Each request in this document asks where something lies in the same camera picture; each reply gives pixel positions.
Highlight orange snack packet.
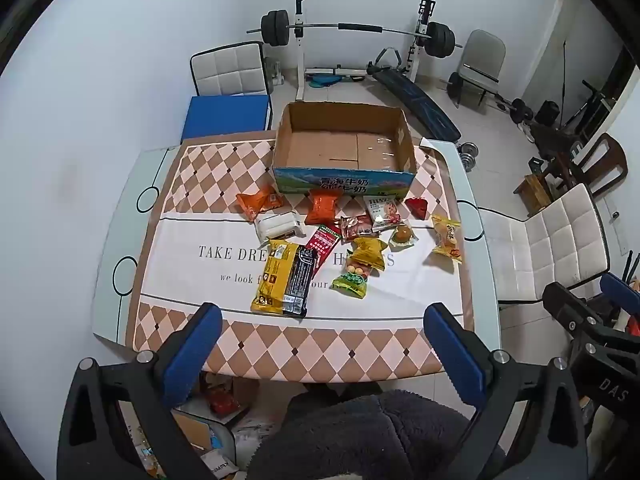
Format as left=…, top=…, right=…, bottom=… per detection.
left=236, top=185, right=284, bottom=223

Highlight grey folding chair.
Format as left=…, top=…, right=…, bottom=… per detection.
left=446, top=29, right=507, bottom=108

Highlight black exercise machine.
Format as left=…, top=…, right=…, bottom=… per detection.
left=560, top=80, right=616, bottom=136

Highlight open cardboard box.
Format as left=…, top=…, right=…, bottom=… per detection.
left=170, top=380, right=261, bottom=480

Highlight slim red snack packet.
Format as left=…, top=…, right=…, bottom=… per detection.
left=304, top=225, right=343, bottom=278

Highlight clear bun packet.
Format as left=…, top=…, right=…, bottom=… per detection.
left=389, top=221, right=417, bottom=251

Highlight black speaker box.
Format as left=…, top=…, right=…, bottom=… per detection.
left=534, top=101, right=561, bottom=128

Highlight red triangular snack packet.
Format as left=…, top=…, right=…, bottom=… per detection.
left=404, top=196, right=431, bottom=220

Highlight black weight bench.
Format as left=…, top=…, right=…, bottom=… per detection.
left=367, top=47, right=462, bottom=142

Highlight chrome dumbbell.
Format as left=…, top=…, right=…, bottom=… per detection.
left=456, top=141, right=480, bottom=173

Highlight white glass table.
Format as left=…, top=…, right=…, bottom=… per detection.
left=91, top=137, right=501, bottom=386

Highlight white cookie packet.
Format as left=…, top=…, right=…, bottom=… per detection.
left=364, top=195, right=403, bottom=233

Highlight blue round pad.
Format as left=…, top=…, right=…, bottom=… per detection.
left=306, top=74, right=366, bottom=90

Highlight yellow and black snack bag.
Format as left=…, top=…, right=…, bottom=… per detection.
left=250, top=239, right=319, bottom=318

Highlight white quilted chair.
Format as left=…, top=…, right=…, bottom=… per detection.
left=190, top=41, right=273, bottom=98
left=477, top=182, right=612, bottom=306

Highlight white barbell rack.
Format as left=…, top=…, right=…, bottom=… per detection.
left=292, top=0, right=436, bottom=101

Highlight black dumbbell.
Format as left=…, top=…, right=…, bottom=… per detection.
left=495, top=95, right=533, bottom=123

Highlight checkered tablecloth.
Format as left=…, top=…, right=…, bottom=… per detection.
left=117, top=135, right=476, bottom=383

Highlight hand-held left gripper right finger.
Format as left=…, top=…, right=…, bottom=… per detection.
left=422, top=302, right=591, bottom=480

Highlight dark wooden chair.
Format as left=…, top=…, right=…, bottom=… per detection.
left=545, top=132, right=628, bottom=198

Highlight grey fleece clothing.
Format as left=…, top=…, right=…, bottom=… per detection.
left=245, top=389, right=506, bottom=480

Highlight barbell with black plates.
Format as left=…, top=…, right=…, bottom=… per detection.
left=246, top=9, right=463, bottom=58

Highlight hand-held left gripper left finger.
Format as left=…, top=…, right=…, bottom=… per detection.
left=56, top=302, right=223, bottom=480

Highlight yellow chip packet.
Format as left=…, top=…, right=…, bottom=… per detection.
left=350, top=236, right=390, bottom=272

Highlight small wooden stool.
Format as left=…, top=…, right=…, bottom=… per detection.
left=513, top=172, right=556, bottom=213

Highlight orange-red foil snack packet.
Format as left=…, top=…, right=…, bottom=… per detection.
left=304, top=189, right=346, bottom=226

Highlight yellow pastry packet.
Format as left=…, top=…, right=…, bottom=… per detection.
left=430, top=214, right=463, bottom=263

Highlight printed cardboard box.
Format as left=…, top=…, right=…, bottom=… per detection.
left=272, top=101, right=417, bottom=196

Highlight green snack packet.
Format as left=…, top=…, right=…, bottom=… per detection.
left=331, top=262, right=372, bottom=298

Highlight white snack packet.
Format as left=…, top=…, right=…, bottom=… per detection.
left=254, top=211, right=306, bottom=242

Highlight brown snack packet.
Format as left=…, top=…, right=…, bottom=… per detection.
left=340, top=212, right=376, bottom=241

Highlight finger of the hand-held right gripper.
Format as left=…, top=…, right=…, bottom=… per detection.
left=599, top=272, right=640, bottom=313
left=542, top=281, right=623, bottom=343

